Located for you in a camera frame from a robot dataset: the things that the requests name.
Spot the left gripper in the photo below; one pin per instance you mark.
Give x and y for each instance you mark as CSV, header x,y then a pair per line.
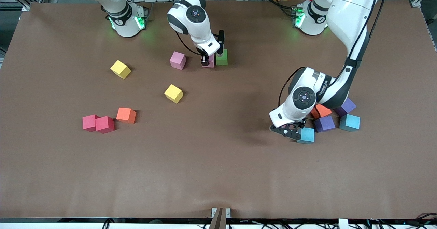
x,y
301,123

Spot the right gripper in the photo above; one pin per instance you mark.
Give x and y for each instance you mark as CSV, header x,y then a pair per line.
x,y
205,58

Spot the pink foam cube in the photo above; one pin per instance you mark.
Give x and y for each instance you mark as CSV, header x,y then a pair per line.
x,y
212,61
178,60

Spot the green foam cube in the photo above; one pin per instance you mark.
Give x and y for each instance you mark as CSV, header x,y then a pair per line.
x,y
222,58

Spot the light blue foam cube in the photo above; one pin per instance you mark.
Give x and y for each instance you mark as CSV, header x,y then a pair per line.
x,y
307,136

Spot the purple foam cube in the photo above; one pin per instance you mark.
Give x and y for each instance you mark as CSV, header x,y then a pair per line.
x,y
324,123
348,108

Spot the yellow foam cube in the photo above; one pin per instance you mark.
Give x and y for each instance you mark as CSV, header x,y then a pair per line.
x,y
120,68
173,93

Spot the orange foam cube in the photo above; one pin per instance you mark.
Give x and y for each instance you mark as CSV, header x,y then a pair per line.
x,y
322,112
125,115

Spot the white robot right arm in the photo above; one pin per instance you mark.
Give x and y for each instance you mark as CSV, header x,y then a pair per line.
x,y
191,15

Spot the teal foam cube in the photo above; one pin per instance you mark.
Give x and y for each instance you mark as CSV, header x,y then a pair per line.
x,y
350,122

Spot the brown table cover sheet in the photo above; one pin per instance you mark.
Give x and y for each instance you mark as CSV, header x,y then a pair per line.
x,y
218,171

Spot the dark red foam cube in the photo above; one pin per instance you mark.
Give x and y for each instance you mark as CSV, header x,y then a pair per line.
x,y
104,124

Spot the light red foam cube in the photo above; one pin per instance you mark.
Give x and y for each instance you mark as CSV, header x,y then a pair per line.
x,y
88,123

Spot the table edge clamp bracket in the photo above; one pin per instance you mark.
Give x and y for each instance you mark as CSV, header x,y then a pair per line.
x,y
220,220

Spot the white table post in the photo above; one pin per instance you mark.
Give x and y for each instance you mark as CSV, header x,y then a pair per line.
x,y
343,224

